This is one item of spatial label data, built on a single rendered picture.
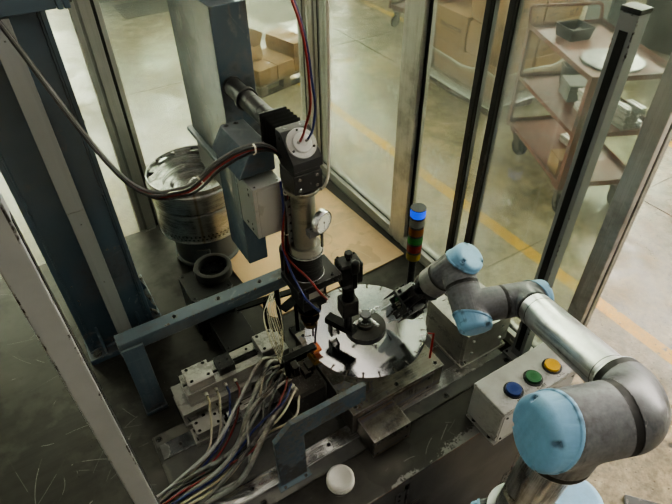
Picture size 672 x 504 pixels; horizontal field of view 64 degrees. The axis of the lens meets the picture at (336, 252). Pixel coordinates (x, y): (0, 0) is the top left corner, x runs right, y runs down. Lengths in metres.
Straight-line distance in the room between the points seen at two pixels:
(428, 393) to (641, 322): 1.74
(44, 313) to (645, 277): 3.08
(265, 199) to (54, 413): 0.95
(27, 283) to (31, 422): 1.08
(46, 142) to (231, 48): 0.46
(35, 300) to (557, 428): 0.70
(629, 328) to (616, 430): 2.20
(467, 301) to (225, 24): 0.77
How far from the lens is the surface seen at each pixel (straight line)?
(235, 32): 1.24
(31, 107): 1.34
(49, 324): 0.76
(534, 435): 0.89
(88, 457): 1.64
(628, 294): 3.26
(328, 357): 1.41
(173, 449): 1.55
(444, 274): 1.21
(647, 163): 1.25
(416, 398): 1.58
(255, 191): 1.07
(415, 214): 1.53
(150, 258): 2.10
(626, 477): 2.56
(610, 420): 0.89
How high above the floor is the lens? 2.07
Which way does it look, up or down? 41 degrees down
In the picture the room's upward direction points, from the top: 1 degrees counter-clockwise
